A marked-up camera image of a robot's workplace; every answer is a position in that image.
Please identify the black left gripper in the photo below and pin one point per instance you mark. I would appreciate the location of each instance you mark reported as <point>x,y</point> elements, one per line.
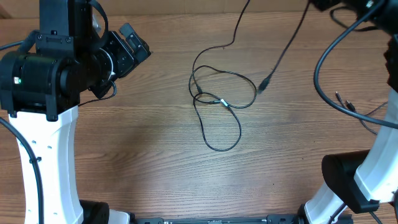
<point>126,61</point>

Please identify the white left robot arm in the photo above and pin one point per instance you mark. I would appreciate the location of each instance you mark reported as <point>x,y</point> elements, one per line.
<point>42,78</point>

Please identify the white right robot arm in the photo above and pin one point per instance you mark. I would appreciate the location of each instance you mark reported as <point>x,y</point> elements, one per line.
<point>360,180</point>

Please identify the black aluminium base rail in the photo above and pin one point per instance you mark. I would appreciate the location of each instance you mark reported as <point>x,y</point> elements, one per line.
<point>270,219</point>

